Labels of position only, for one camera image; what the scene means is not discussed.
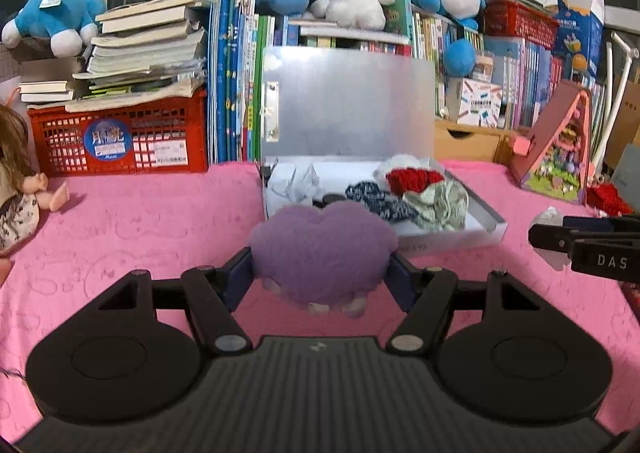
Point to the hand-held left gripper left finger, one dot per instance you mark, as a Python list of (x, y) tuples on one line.
[(239, 278)]

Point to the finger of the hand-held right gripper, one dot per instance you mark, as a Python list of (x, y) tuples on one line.
[(550, 237), (585, 224)]

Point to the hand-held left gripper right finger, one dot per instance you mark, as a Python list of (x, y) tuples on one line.
[(402, 283)]

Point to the green floral cloth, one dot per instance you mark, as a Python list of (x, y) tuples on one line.
[(440, 205)]

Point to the purple fluffy doll garment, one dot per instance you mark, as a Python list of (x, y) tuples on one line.
[(320, 248)]

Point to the red knit hat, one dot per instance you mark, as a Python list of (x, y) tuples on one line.
[(415, 180)]

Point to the white cloth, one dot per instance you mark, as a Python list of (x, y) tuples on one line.
[(295, 185)]

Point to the white fluffy pom-pom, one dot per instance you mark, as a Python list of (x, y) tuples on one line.
[(400, 162)]

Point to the silver box with lid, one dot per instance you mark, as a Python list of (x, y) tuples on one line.
[(350, 103)]

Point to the crumpled white paper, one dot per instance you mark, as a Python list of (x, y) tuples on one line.
[(547, 215)]

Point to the red knit piece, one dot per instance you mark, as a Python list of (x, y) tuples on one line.
[(607, 198)]

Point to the pink miniature house diorama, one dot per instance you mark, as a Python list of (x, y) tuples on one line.
[(550, 143)]

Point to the brown cardboard sheet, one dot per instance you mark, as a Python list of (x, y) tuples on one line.
[(627, 118)]

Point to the pink rabbit-print blanket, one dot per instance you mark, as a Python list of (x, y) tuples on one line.
[(125, 233)]

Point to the wooden drawer organizer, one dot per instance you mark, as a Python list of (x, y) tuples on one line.
[(470, 143)]

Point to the white plastic pipes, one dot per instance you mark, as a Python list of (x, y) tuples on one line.
[(612, 103)]

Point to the white pencil-print box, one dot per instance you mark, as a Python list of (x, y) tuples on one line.
[(475, 103)]

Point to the row of blue purple books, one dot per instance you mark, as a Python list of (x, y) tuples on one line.
[(530, 73)]

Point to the small beige box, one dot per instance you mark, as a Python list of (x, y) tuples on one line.
[(483, 67)]

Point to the blue printed carton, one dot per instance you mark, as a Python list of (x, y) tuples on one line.
[(580, 33)]

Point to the row of thin blue books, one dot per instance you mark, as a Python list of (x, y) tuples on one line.
[(230, 83)]

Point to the red plastic basket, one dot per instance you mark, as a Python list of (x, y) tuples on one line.
[(520, 18)]

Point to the red plastic crate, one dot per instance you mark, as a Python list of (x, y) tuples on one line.
[(60, 133)]

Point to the brown-haired baby doll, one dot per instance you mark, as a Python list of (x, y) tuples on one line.
[(15, 213)]

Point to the row of colourful children's books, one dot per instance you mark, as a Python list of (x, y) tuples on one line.
[(425, 38)]

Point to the stack of worn books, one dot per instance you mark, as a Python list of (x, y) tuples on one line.
[(140, 53)]

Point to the blue dog plush toy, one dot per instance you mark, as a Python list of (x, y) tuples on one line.
[(50, 13)]

